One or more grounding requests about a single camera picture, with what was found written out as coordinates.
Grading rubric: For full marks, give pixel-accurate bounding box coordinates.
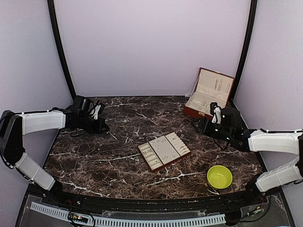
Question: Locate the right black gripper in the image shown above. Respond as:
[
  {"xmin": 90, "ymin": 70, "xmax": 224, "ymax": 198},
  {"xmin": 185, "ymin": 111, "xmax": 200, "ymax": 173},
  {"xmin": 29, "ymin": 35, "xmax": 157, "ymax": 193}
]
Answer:
[{"xmin": 191, "ymin": 116, "xmax": 233, "ymax": 142}]

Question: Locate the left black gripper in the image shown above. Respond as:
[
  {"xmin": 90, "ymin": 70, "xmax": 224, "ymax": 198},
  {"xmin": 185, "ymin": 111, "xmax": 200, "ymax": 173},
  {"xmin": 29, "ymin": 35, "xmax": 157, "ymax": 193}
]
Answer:
[{"xmin": 78, "ymin": 114, "xmax": 109, "ymax": 134}]

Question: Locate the red jewelry tray insert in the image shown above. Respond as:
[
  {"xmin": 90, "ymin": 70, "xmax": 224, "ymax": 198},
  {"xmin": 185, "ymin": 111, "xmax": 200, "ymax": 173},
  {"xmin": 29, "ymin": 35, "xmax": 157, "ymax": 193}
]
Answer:
[{"xmin": 138, "ymin": 132, "xmax": 191, "ymax": 173}]

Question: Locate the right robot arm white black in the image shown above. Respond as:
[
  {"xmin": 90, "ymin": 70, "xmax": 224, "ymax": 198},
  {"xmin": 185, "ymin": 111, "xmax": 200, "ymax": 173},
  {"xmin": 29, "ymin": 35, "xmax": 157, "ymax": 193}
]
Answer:
[{"xmin": 191, "ymin": 103, "xmax": 303, "ymax": 205}]

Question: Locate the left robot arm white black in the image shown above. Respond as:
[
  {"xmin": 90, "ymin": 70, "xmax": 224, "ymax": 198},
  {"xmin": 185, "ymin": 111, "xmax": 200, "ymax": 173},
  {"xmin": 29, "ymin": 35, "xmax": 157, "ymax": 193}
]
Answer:
[{"xmin": 0, "ymin": 96, "xmax": 109, "ymax": 206}]

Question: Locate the red jewelry box open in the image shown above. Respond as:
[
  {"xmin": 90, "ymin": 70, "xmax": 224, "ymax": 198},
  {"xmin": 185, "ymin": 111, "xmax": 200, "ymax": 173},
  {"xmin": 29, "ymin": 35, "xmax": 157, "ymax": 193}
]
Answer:
[{"xmin": 183, "ymin": 68, "xmax": 234, "ymax": 119}]

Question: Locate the lime green bowl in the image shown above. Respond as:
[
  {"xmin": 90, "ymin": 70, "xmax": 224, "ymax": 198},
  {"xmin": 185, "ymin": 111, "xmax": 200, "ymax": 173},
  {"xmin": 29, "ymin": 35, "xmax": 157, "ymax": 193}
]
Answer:
[{"xmin": 207, "ymin": 165, "xmax": 233, "ymax": 189}]

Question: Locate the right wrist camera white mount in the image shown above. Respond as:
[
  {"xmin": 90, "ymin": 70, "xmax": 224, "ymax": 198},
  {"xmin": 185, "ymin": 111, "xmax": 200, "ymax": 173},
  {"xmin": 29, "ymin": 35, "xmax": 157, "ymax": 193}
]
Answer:
[{"xmin": 210, "ymin": 102, "xmax": 221, "ymax": 124}]

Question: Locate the white slotted cable duct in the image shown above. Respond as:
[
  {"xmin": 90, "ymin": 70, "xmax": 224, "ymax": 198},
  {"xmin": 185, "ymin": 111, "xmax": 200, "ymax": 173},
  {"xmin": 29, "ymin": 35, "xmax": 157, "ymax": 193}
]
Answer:
[{"xmin": 30, "ymin": 202, "xmax": 226, "ymax": 227}]

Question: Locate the left black frame post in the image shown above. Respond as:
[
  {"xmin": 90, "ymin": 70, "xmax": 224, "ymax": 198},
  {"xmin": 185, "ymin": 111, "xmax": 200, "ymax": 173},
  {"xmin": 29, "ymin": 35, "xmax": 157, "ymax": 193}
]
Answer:
[{"xmin": 47, "ymin": 0, "xmax": 76, "ymax": 100}]

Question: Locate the black frame post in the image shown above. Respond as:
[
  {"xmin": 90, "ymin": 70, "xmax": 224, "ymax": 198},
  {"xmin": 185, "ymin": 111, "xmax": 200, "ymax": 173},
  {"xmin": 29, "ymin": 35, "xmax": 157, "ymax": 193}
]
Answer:
[
  {"xmin": 229, "ymin": 0, "xmax": 258, "ymax": 103},
  {"xmin": 47, "ymin": 0, "xmax": 76, "ymax": 100}
]

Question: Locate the right black frame post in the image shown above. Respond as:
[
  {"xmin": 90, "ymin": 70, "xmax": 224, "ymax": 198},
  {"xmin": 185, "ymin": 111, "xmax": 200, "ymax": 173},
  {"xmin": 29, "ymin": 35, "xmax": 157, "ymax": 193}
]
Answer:
[{"xmin": 229, "ymin": 0, "xmax": 258, "ymax": 103}]

